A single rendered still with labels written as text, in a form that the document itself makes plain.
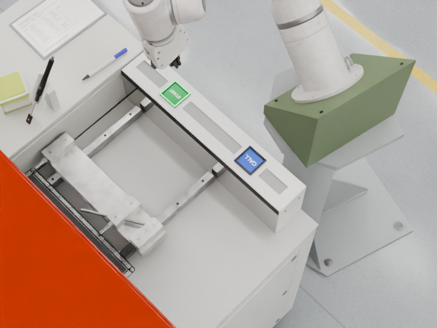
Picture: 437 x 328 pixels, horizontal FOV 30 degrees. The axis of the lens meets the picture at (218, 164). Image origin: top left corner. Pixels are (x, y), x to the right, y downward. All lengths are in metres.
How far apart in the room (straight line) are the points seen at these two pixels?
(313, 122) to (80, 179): 0.59
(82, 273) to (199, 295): 1.04
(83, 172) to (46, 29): 0.39
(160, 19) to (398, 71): 0.62
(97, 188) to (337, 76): 0.65
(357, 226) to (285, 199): 1.05
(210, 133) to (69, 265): 1.07
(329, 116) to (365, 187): 1.09
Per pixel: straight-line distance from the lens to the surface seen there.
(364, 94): 1.95
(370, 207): 2.98
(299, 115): 1.96
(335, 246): 2.90
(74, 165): 2.07
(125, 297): 0.94
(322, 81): 2.01
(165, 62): 1.83
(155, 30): 1.69
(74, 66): 2.11
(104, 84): 2.09
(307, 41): 1.98
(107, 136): 2.12
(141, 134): 2.15
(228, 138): 1.98
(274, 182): 1.94
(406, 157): 3.11
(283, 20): 1.98
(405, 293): 2.91
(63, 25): 2.18
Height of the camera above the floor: 2.72
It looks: 64 degrees down
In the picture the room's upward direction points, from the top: straight up
